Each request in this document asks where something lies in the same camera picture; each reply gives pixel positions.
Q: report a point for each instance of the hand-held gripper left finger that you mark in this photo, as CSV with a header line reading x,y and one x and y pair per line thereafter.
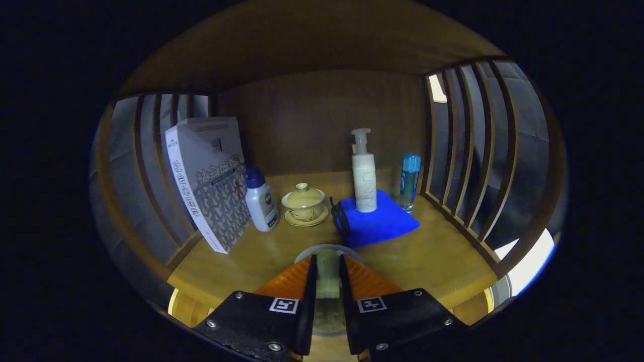
x,y
309,301

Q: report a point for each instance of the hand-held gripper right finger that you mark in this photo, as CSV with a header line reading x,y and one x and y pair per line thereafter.
x,y
347,301

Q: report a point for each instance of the green ornament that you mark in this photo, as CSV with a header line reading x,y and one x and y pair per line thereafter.
x,y
328,276

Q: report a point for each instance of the wooden countertop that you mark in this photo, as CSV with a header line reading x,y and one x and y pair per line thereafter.
x,y
427,256

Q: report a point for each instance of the wooden cabinet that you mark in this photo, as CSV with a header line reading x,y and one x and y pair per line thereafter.
x,y
322,120

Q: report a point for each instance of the folded blue cloth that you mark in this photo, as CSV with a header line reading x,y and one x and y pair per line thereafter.
x,y
377,226

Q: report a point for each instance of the yellow lidded tea cup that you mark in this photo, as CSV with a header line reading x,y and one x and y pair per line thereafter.
x,y
304,203

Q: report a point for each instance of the white bottle with blue cap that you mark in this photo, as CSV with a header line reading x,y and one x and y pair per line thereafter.
x,y
261,203

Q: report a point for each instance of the white pump bottle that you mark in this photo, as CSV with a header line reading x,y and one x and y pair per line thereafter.
x,y
364,181

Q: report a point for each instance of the clear blue bottle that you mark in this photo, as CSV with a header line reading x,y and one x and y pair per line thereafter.
x,y
410,181

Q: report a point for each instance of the white patterned book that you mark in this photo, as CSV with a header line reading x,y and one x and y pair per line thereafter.
x,y
216,191

